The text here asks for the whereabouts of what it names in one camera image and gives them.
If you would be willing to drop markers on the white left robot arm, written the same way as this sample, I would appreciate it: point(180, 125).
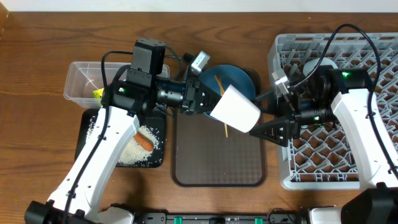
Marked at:
point(125, 105)

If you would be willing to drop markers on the clear plastic bin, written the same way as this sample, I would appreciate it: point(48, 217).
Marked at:
point(85, 77)

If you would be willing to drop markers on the pink cup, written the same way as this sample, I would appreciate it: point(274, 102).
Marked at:
point(235, 110)

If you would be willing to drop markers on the light blue rice bowl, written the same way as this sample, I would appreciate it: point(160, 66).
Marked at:
point(310, 65)

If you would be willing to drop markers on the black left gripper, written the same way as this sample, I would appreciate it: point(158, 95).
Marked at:
point(193, 83)

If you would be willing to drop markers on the spilled white rice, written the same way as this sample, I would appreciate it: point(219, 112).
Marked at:
point(135, 156)

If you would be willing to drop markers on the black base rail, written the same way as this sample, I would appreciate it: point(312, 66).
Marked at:
point(217, 218)

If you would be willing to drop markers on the orange carrot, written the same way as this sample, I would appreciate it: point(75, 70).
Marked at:
point(144, 142)

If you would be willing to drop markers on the dark blue plate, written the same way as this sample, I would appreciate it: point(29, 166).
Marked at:
point(229, 75)

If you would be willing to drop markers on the yellow green snack wrapper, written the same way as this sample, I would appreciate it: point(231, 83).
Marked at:
point(98, 94)

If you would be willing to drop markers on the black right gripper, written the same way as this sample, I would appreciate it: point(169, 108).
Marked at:
point(288, 127)

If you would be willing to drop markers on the brown serving tray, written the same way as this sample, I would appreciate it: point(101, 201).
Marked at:
point(203, 156)

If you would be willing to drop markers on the black plastic tray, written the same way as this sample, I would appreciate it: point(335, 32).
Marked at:
point(87, 125)

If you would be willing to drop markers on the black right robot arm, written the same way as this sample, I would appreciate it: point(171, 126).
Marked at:
point(348, 97)

